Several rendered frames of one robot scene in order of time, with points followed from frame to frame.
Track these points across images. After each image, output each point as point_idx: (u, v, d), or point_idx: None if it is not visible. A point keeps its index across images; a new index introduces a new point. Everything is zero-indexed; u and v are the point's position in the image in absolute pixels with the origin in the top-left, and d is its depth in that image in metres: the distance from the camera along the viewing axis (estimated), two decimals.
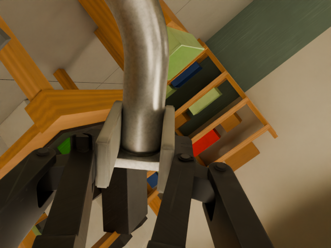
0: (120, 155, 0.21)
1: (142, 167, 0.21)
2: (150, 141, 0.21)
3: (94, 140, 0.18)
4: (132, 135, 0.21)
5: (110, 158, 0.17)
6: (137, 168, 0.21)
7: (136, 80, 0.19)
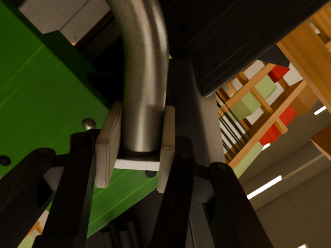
0: (121, 155, 0.21)
1: (144, 167, 0.21)
2: (151, 141, 0.21)
3: (94, 140, 0.18)
4: (133, 135, 0.21)
5: (110, 158, 0.17)
6: (139, 169, 0.21)
7: (137, 79, 0.19)
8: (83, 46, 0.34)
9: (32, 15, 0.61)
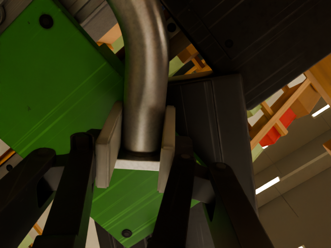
0: (122, 156, 0.21)
1: (145, 167, 0.21)
2: (152, 141, 0.21)
3: (94, 140, 0.18)
4: (134, 135, 0.21)
5: (110, 158, 0.17)
6: (140, 169, 0.21)
7: (138, 79, 0.19)
8: (122, 57, 0.35)
9: None
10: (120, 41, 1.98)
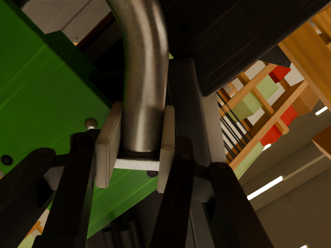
0: (121, 155, 0.21)
1: (144, 167, 0.21)
2: (151, 141, 0.21)
3: (94, 140, 0.18)
4: (133, 135, 0.21)
5: (110, 158, 0.17)
6: (139, 169, 0.21)
7: (137, 79, 0.19)
8: (85, 46, 0.34)
9: (34, 15, 0.62)
10: None
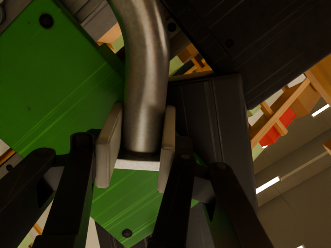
0: (122, 156, 0.21)
1: (145, 167, 0.21)
2: (152, 141, 0.21)
3: (95, 140, 0.18)
4: (134, 135, 0.21)
5: (110, 158, 0.17)
6: (140, 169, 0.21)
7: (138, 79, 0.19)
8: (122, 57, 0.34)
9: None
10: (120, 41, 1.98)
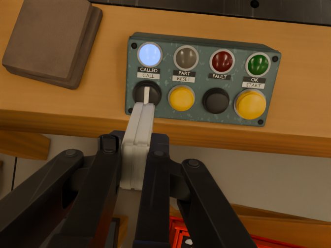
0: None
1: None
2: None
3: None
4: None
5: (135, 159, 0.17)
6: None
7: None
8: None
9: None
10: None
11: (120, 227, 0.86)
